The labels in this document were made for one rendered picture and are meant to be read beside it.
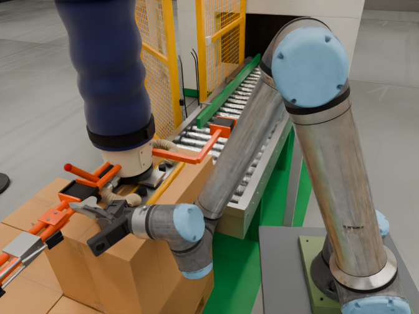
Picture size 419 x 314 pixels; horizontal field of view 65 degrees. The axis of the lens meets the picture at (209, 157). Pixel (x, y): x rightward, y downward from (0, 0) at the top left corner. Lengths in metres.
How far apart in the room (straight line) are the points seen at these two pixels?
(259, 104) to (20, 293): 1.25
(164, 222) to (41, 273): 0.93
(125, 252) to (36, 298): 0.61
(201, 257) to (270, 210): 1.69
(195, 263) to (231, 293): 1.20
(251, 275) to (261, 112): 1.51
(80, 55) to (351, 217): 0.79
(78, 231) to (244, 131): 0.65
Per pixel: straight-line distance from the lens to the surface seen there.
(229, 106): 2.76
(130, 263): 1.04
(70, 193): 1.08
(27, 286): 1.64
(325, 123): 0.61
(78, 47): 1.01
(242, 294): 2.06
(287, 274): 1.23
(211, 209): 0.92
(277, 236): 1.33
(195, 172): 1.31
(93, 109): 1.08
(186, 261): 0.87
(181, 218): 0.79
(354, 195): 0.70
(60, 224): 1.02
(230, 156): 0.82
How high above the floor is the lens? 1.73
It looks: 34 degrees down
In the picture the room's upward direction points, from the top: 2 degrees counter-clockwise
